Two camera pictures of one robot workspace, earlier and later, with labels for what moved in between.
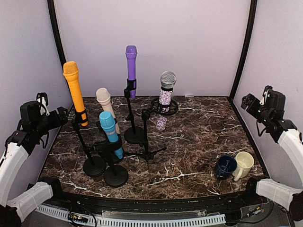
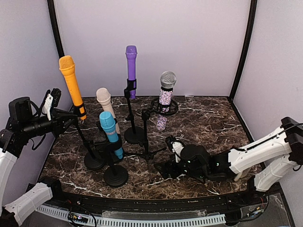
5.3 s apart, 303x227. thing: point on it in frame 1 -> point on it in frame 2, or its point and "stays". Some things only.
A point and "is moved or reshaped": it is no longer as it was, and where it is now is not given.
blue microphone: (108, 121) stays
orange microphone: (71, 71) is moved or reshaped
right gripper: (250, 98) -> (165, 165)
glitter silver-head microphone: (168, 81) stays
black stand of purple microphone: (135, 135) stays
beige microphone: (103, 97) stays
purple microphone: (131, 51) stays
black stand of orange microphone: (93, 167) is moved or reshaped
